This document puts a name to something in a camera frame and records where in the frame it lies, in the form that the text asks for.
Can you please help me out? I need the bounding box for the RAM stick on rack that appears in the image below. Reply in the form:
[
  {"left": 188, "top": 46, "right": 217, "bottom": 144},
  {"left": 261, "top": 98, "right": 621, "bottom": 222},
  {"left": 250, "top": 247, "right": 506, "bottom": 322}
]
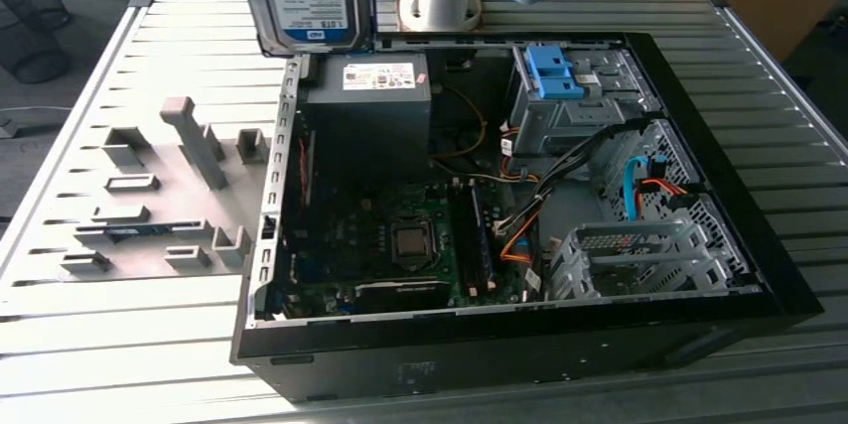
[{"left": 105, "top": 224, "right": 173, "bottom": 239}]

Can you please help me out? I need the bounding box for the grey parts rack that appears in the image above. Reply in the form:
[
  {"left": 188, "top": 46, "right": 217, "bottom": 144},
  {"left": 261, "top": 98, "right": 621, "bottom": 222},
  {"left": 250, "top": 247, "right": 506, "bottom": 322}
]
[{"left": 56, "top": 95, "right": 273, "bottom": 284}]

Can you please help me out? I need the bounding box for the blue wire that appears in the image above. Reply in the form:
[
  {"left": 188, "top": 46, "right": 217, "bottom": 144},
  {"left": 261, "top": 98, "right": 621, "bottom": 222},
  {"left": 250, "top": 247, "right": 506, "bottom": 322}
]
[{"left": 622, "top": 158, "right": 668, "bottom": 221}]

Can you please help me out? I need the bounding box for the CPU socket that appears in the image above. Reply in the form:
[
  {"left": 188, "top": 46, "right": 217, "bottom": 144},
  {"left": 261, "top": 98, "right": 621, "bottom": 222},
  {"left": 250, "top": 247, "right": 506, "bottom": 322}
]
[{"left": 386, "top": 214, "right": 440, "bottom": 269}]

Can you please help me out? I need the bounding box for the blue plastic drive latch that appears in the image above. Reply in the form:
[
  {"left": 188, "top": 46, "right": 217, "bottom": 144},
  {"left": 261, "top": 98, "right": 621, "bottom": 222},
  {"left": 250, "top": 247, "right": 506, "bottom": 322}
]
[{"left": 522, "top": 46, "right": 588, "bottom": 100}]

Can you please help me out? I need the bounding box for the grey power supply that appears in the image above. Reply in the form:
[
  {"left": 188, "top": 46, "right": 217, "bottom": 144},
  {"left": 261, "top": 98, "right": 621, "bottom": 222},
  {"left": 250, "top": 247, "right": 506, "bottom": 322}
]
[{"left": 301, "top": 51, "right": 436, "bottom": 177}]

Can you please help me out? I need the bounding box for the black PC case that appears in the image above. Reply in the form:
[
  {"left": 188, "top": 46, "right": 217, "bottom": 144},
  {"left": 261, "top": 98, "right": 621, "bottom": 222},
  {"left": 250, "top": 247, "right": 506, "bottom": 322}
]
[{"left": 228, "top": 31, "right": 826, "bottom": 403}]

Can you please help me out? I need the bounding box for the black RAM slot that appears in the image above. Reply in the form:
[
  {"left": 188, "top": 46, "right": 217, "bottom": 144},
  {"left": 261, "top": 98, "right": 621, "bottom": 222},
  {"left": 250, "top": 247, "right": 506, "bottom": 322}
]
[{"left": 446, "top": 180, "right": 482, "bottom": 299}]

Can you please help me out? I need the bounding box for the black graphics card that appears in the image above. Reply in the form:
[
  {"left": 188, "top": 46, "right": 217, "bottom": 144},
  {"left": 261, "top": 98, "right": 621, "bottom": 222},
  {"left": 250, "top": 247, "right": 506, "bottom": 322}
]
[{"left": 353, "top": 279, "right": 452, "bottom": 314}]

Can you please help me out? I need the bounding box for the orange wire by motherboard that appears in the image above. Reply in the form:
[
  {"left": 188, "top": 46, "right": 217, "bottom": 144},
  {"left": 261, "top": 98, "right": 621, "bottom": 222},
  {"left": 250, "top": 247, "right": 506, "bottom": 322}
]
[{"left": 500, "top": 224, "right": 530, "bottom": 264}]

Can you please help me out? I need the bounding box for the black cable bundle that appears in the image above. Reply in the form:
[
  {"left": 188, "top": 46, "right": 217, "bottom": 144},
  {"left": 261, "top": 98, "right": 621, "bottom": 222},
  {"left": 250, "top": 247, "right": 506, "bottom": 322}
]
[{"left": 526, "top": 120, "right": 648, "bottom": 207}]

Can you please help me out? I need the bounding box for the CPU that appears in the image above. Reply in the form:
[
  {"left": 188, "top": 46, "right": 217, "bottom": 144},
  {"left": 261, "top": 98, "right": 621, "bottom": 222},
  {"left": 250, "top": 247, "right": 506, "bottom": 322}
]
[{"left": 394, "top": 227, "right": 430, "bottom": 254}]

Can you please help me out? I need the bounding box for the metal disk bay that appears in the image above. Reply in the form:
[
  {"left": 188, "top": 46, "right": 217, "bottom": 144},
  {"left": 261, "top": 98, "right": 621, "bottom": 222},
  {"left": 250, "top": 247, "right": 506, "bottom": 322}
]
[{"left": 545, "top": 217, "right": 737, "bottom": 301}]

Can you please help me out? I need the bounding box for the metal optical drive cage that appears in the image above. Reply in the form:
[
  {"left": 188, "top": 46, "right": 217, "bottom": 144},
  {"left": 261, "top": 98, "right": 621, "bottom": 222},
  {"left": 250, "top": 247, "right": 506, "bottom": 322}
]
[{"left": 509, "top": 46, "right": 664, "bottom": 157}]

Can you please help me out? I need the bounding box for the yellow wire loop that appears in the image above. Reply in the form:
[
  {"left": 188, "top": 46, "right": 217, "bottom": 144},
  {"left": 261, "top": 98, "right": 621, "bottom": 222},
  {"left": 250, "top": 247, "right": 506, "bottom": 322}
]
[{"left": 429, "top": 88, "right": 489, "bottom": 160}]

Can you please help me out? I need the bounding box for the black mesh wastebasket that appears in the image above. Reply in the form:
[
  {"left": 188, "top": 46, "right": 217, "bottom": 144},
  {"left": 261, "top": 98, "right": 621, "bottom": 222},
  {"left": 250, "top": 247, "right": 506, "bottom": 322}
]
[{"left": 0, "top": 0, "right": 73, "bottom": 83}]

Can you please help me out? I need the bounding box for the orange red wire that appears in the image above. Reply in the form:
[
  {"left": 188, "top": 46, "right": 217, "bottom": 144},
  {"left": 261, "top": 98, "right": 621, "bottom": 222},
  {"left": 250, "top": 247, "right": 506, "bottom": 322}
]
[{"left": 634, "top": 178, "right": 690, "bottom": 212}]

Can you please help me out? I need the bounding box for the white floor cable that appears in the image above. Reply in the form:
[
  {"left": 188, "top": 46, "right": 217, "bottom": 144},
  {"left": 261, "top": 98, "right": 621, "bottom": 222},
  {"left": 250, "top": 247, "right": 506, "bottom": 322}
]
[{"left": 0, "top": 104, "right": 72, "bottom": 115}]

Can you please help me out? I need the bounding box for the green motherboard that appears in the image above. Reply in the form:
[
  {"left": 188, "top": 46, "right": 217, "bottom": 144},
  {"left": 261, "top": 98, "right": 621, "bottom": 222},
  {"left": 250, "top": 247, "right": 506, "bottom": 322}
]
[{"left": 284, "top": 180, "right": 530, "bottom": 319}]

